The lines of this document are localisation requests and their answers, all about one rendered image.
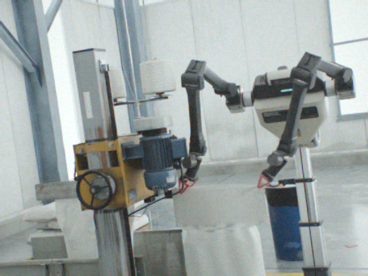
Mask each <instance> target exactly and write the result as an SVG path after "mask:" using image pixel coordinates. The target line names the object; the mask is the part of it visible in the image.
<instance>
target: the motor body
mask: <svg viewBox="0 0 368 276"><path fill-rule="evenodd" d="M171 136H172V135H171V133H167V134H160V135H157V136H152V135H151V136H147V137H140V138H139V140H140V142H139V144H140V145H141V149H142V146H143V149H142V153H143V154H144V157H142V163H143V169H144V170H146V172H144V173H143V177H144V180H145V186H146V188H147V189H148V190H152V191H157V190H164V189H171V188H173V187H175V186H176V183H177V174H176V173H177V171H176V169H175V168H173V160H172V155H171V150H170V138H169V137H171Z"/></svg>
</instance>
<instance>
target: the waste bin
mask: <svg viewBox="0 0 368 276"><path fill-rule="evenodd" d="M294 179H295V178H288V179H279V180H275V181H273V182H272V183H269V184H267V185H266V186H265V195H266V200H267V208H268V212H269V220H270V225H271V233H272V237H273V245H274V249H275V256H276V258H278V259H281V260H286V261H290V262H295V261H303V260H304V254H303V249H302V243H301V238H300V229H299V226H298V222H299V221H300V212H299V205H298V196H297V190H296V186H291V187H285V185H296V184H295V182H294ZM280 184H282V185H283V186H284V187H277V186H279V185H280Z"/></svg>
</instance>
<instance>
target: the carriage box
mask: <svg viewBox="0 0 368 276"><path fill-rule="evenodd" d="M140 137H142V134H137V135H127V136H121V137H118V138H119V139H117V140H115V141H109V142H102V143H92V144H86V145H85V143H79V144H75V145H73V150H74V158H75V168H76V176H78V175H82V174H83V173H84V172H86V171H87V170H89V166H88V161H87V152H104V151H111V150H117V152H118V160H119V166H118V167H117V166H116V167H113V168H99V169H92V170H99V171H101V172H103V173H104V174H105V175H110V176H111V178H113V180H114V182H115V184H116V190H115V193H114V194H113V195H112V199H111V201H110V202H109V204H108V206H107V207H106V208H120V207H125V208H127V207H130V206H132V205H134V204H136V203H138V202H140V201H142V200H143V199H145V198H149V197H150V196H152V195H156V191H152V190H148V189H147V188H146V186H145V180H144V177H143V173H144V172H146V170H144V169H143V163H142V158H136V159H133V160H129V161H127V162H124V160H125V159H124V158H123V155H122V147H121V144H122V143H127V142H130V141H134V144H139V142H140V140H139V138H140ZM97 176H99V175H97V174H94V173H91V174H89V175H87V176H85V177H84V178H86V180H88V182H90V183H91V181H92V180H93V178H94V177H97ZM135 189H137V196H138V198H136V199H135V200H133V201H131V202H130V201H129V192H130V191H132V190H135ZM80 193H81V197H82V199H83V200H84V202H86V203H88V204H89V205H90V203H91V197H92V194H91V193H90V186H89V185H88V184H87V183H86V182H85V181H84V180H83V179H82V181H81V184H80ZM106 200H108V198H106V199H104V200H99V199H97V198H94V201H93V206H95V207H97V206H101V205H103V204H104V203H105V202H106ZM86 210H90V209H88V208H86V207H85V206H83V205H82V204H81V211H86Z"/></svg>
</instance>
